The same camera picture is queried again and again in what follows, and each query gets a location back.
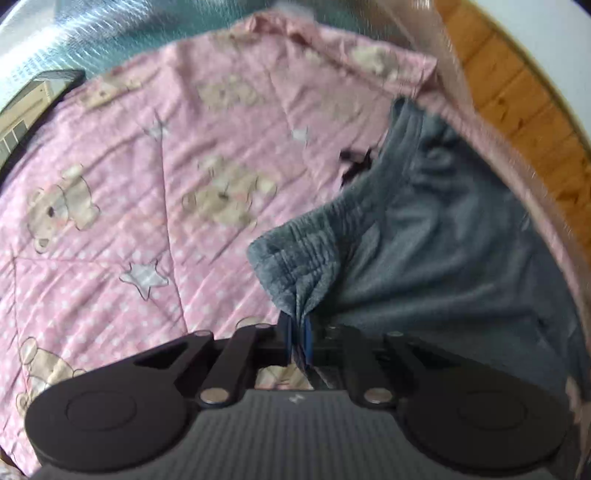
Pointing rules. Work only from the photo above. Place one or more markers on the grey pants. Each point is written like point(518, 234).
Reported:
point(443, 258)

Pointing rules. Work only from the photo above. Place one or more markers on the pink bear print blanket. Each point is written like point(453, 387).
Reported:
point(138, 194)

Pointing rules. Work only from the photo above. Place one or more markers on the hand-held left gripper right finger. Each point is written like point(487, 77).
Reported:
point(306, 342)

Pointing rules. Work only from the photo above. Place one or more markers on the dark framed window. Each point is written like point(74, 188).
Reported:
point(32, 110)

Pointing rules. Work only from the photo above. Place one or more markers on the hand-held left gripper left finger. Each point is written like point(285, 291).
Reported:
point(288, 342)

